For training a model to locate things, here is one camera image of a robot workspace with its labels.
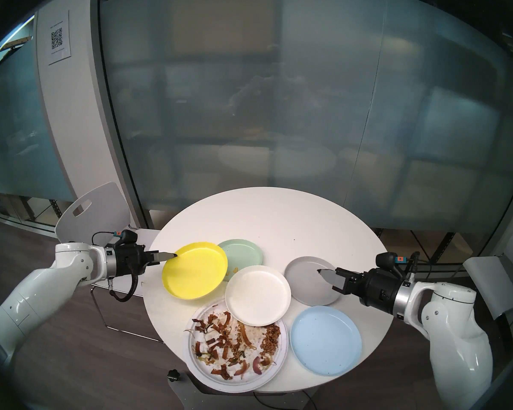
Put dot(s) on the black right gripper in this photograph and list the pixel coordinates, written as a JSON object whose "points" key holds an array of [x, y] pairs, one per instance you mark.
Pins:
{"points": [[378, 291]]}

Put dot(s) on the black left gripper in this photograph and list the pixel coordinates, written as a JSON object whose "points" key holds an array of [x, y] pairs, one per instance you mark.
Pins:
{"points": [[128, 262]]}

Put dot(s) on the grey plastic plate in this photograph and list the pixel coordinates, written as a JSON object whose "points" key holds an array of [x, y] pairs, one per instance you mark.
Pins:
{"points": [[303, 285]]}

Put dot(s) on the yellow plastic plate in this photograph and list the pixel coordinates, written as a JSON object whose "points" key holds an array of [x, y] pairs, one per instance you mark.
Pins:
{"points": [[196, 270]]}

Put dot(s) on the light blue plastic plate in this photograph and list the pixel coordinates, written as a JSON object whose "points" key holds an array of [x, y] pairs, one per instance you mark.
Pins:
{"points": [[325, 341]]}

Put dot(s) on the white plastic plate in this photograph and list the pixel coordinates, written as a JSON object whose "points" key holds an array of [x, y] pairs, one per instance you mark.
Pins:
{"points": [[258, 296]]}

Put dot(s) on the mint green plastic plate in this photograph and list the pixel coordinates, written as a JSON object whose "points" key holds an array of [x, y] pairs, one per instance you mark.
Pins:
{"points": [[246, 255]]}

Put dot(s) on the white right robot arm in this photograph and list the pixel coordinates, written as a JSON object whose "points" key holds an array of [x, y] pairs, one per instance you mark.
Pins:
{"points": [[457, 345]]}

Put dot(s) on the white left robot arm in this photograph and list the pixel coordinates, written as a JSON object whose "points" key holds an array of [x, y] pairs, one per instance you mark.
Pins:
{"points": [[38, 294]]}

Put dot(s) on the white plastic chair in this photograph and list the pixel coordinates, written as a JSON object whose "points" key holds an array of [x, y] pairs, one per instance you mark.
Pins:
{"points": [[491, 281], [102, 208]]}

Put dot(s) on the brown food leftovers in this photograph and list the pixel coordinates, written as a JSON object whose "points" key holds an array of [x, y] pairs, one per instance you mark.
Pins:
{"points": [[272, 337]]}

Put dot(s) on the metal storage rack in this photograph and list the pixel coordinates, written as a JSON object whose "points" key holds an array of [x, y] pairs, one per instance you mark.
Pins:
{"points": [[444, 242], [38, 210]]}

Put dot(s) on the black star knob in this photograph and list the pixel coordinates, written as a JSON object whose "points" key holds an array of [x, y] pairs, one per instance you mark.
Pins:
{"points": [[173, 375]]}

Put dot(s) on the large white paper plate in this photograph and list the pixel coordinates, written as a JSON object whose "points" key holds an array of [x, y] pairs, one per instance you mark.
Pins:
{"points": [[243, 381]]}

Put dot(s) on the QR code paper sign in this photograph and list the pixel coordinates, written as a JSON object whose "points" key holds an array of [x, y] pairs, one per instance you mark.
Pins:
{"points": [[59, 39]]}

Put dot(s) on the linear ceiling light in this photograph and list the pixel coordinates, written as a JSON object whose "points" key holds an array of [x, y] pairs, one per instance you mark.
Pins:
{"points": [[13, 44]]}

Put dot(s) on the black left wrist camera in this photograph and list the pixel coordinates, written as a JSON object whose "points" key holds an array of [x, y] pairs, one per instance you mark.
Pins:
{"points": [[126, 237]]}

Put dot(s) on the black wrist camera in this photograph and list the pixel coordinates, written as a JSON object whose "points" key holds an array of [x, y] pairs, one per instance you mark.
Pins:
{"points": [[389, 259], [126, 237]]}

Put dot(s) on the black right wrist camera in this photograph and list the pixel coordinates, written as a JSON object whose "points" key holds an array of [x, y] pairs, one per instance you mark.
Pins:
{"points": [[389, 259]]}

